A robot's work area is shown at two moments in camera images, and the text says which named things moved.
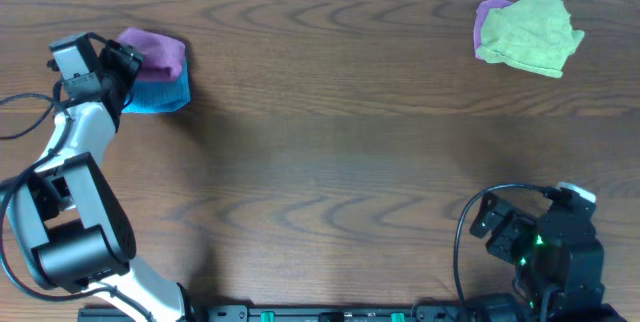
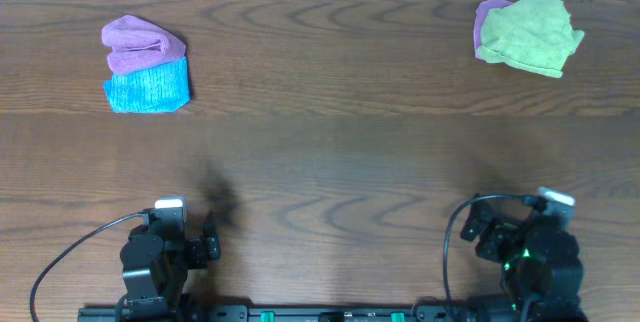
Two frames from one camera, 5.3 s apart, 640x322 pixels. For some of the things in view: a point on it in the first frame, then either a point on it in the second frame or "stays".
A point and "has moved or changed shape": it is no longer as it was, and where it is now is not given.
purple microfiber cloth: (162, 58) has moved or changed shape
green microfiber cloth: (534, 33) stays
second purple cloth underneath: (481, 14) stays
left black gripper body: (126, 60) → (198, 250)
